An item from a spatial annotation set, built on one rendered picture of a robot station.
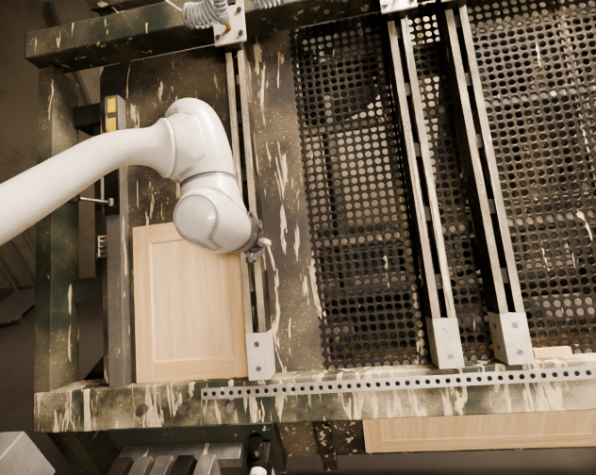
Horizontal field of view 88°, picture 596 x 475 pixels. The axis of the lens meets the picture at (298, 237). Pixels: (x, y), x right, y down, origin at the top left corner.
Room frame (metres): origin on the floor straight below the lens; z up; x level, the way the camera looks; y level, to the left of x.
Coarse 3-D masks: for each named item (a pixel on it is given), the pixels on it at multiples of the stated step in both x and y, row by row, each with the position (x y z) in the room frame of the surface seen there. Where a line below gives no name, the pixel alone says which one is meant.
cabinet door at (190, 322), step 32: (160, 224) 0.96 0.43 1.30; (160, 256) 0.91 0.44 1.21; (192, 256) 0.89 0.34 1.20; (224, 256) 0.87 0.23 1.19; (160, 288) 0.86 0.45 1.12; (192, 288) 0.84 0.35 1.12; (224, 288) 0.82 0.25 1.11; (160, 320) 0.81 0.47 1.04; (192, 320) 0.79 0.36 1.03; (224, 320) 0.77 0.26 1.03; (160, 352) 0.76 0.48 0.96; (192, 352) 0.74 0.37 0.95; (224, 352) 0.72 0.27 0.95
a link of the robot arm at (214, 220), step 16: (192, 176) 0.54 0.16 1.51; (208, 176) 0.54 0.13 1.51; (224, 176) 0.55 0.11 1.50; (192, 192) 0.48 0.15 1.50; (208, 192) 0.49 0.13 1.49; (224, 192) 0.52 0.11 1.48; (176, 208) 0.47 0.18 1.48; (192, 208) 0.46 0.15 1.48; (208, 208) 0.46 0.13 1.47; (224, 208) 0.48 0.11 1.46; (240, 208) 0.53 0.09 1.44; (176, 224) 0.46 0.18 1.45; (192, 224) 0.45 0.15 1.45; (208, 224) 0.45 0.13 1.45; (224, 224) 0.46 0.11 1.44; (240, 224) 0.51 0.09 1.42; (192, 240) 0.45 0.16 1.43; (208, 240) 0.46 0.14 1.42; (224, 240) 0.47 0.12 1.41; (240, 240) 0.52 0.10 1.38
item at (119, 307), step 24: (120, 120) 1.17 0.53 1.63; (120, 168) 1.07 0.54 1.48; (120, 192) 1.03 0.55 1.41; (120, 216) 0.98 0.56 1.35; (120, 240) 0.94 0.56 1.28; (120, 264) 0.90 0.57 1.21; (120, 288) 0.86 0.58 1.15; (120, 312) 0.82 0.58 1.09; (120, 336) 0.79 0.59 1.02; (120, 360) 0.75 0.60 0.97; (120, 384) 0.71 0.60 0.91
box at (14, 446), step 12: (12, 432) 0.59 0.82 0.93; (24, 432) 0.58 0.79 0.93; (0, 444) 0.56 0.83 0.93; (12, 444) 0.55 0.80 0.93; (24, 444) 0.57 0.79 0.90; (0, 456) 0.52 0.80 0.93; (12, 456) 0.54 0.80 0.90; (24, 456) 0.55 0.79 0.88; (36, 456) 0.57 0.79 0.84; (0, 468) 0.51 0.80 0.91; (12, 468) 0.52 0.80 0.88; (24, 468) 0.54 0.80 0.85; (36, 468) 0.56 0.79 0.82; (48, 468) 0.58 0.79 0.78
